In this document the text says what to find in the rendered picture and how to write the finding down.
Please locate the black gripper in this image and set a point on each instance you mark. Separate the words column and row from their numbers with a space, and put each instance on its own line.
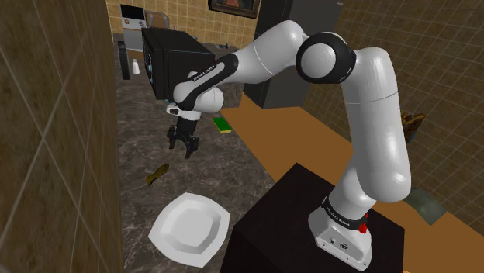
column 185, row 127

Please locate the brown plant in pot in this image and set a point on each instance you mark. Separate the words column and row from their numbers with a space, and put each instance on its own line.
column 412, row 123

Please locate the olive curved peel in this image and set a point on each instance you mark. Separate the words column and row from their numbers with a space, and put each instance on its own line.
column 155, row 174

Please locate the dark framed wall picture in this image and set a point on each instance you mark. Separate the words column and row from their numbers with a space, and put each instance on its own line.
column 234, row 6

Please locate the tall black slim box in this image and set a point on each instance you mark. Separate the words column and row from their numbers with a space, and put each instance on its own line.
column 123, row 60

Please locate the black robot stand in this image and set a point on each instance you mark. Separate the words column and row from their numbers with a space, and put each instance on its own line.
column 276, row 227

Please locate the green and yellow sponge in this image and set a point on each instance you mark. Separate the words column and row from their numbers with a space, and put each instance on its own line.
column 222, row 125

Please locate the white square plate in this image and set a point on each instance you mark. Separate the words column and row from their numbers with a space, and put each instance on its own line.
column 189, row 228

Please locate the grey green floor cloth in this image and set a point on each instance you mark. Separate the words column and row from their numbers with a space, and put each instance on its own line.
column 425, row 206

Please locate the white and black appliance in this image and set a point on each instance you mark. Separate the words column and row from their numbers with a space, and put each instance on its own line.
column 132, row 34

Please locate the small white shaker bottle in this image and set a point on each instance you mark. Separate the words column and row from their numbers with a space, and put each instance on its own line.
column 135, row 67

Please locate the black microwave oven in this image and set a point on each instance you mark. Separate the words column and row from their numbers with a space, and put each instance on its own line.
column 181, row 64

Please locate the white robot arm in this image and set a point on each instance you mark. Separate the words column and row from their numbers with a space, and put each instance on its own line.
column 378, row 124

